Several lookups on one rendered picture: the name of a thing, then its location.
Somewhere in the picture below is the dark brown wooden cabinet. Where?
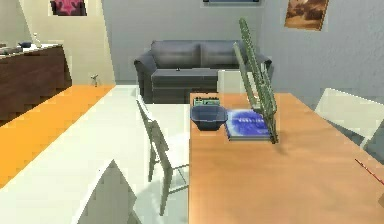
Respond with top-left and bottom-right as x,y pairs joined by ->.
0,43 -> 73,122

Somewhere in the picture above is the red thin stick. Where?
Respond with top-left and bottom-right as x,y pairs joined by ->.
354,158 -> 384,186

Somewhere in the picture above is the blue book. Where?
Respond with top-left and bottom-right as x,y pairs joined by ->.
225,108 -> 272,141

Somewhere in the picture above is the wooden dining table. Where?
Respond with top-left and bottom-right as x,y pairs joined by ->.
188,92 -> 384,224

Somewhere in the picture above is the dark blue bowl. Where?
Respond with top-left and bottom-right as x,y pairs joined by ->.
190,105 -> 229,132

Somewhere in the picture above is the grey sofa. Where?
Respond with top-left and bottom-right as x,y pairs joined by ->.
133,39 -> 275,105

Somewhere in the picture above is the white chair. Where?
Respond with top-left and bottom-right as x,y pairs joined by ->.
216,69 -> 257,94
135,94 -> 190,217
314,87 -> 384,151

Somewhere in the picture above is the green small box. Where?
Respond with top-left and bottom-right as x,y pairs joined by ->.
194,97 -> 221,107

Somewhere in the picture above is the pink star framed picture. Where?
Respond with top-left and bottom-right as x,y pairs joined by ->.
49,0 -> 88,17

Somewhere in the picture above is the brown framed picture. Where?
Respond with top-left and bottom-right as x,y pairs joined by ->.
284,0 -> 330,32

